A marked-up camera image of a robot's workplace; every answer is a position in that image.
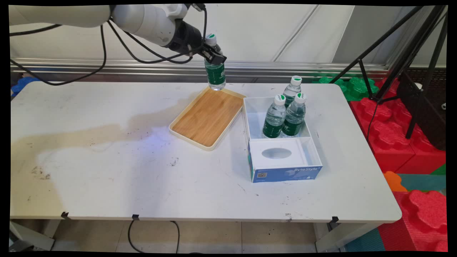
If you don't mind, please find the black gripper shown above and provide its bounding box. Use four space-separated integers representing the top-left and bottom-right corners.
167 20 227 66

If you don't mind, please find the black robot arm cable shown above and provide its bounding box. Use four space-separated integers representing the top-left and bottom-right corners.
10 4 208 86

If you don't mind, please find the green foam block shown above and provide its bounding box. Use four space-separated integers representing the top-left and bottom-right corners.
312 76 380 102

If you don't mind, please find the teal foam mat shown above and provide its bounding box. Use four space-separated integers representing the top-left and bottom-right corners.
397 173 447 193

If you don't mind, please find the black cable under table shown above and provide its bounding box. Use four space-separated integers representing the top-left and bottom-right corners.
127 220 180 254

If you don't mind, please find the orange foam piece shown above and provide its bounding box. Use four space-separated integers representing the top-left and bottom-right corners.
383 171 408 192

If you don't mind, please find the grey table leg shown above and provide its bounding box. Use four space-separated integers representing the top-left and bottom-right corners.
10 220 56 252
315 222 383 253

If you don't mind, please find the wooden tray with cream rim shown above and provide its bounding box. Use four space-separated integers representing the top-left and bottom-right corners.
169 86 246 151

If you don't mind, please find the green label water bottle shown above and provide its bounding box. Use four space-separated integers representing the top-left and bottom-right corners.
283 76 303 107
204 33 227 91
262 94 286 139
281 92 307 137

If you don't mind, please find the thin black tripod cable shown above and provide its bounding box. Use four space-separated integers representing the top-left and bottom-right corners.
367 101 380 140

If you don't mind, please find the blue foam piece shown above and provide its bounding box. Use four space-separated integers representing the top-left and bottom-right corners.
11 76 44 97

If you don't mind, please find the white and blue cardboard box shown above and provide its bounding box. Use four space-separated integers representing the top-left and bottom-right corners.
242 96 323 183

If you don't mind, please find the large red foam block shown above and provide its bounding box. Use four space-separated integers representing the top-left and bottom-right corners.
348 78 447 175

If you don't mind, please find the black panel on stand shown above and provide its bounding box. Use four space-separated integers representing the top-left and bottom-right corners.
396 69 447 151

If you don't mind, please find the black tripod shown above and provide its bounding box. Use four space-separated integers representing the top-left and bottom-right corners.
328 5 449 140

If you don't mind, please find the aluminium wall rail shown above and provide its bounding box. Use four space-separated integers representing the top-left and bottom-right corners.
10 58 390 84

